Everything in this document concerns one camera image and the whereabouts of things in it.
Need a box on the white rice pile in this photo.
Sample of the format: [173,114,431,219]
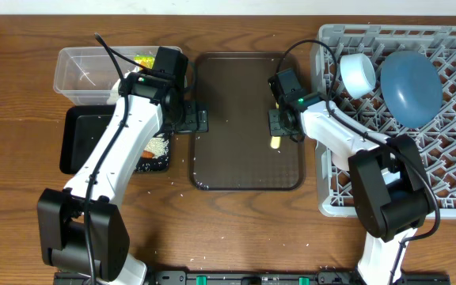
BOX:
[144,137,169,159]

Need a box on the orange carrot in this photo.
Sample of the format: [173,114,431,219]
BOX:
[141,150,154,159]

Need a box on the green snack wrapper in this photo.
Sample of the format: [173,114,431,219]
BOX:
[134,55,155,69]

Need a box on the light blue bowl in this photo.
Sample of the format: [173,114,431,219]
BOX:
[340,53,376,99]

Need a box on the dark blue plate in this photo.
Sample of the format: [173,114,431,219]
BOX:
[380,51,443,128]

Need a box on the yellow plastic spoon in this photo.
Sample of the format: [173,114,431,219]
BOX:
[270,136,281,150]

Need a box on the pink cup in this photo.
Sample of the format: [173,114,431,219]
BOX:
[331,153,349,171]

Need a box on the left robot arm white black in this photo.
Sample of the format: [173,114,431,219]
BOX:
[37,47,208,284]

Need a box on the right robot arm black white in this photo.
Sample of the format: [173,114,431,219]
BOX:
[268,68,441,284]

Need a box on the grey dishwasher rack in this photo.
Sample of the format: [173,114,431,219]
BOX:
[310,24,456,219]

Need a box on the brown serving tray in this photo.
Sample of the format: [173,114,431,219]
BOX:
[189,52,305,191]

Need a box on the black tray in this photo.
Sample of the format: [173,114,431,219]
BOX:
[59,105,172,174]

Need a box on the clear plastic bin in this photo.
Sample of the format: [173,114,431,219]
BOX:
[52,46,184,106]

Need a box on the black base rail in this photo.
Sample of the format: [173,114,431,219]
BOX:
[53,270,451,285]

